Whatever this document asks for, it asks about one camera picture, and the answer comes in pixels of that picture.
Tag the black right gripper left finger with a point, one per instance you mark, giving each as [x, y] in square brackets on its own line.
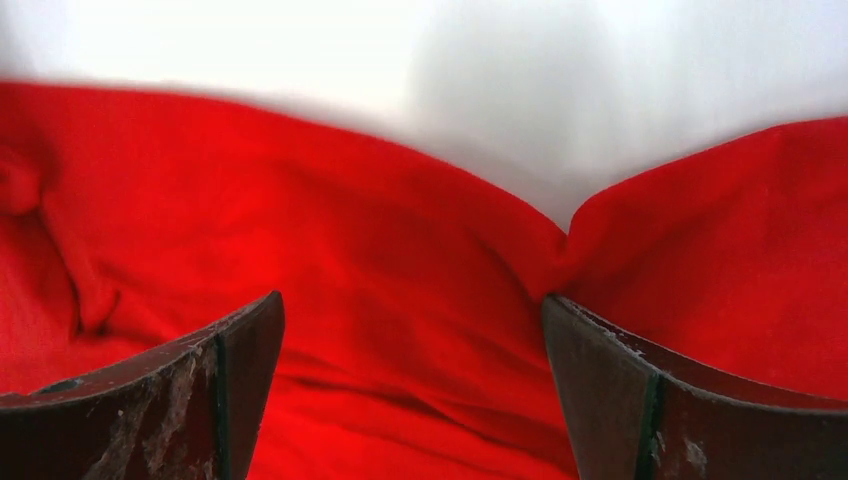
[188, 409]

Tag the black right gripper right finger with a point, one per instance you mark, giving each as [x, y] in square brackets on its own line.
[637, 410]

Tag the red t-shirt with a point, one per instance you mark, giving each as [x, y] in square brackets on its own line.
[413, 345]

